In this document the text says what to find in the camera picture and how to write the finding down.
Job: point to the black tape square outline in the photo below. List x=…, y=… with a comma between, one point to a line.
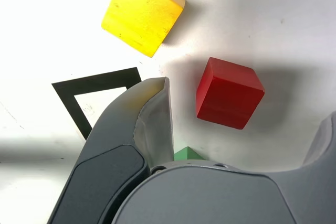
x=105, y=78

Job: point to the red cube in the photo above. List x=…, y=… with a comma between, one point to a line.
x=228, y=95

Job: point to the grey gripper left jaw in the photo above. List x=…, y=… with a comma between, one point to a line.
x=113, y=140

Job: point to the green cube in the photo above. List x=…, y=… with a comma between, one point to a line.
x=187, y=154

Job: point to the yellow cube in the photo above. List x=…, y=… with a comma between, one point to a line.
x=141, y=14

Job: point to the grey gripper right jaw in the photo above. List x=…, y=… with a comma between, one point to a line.
x=210, y=197

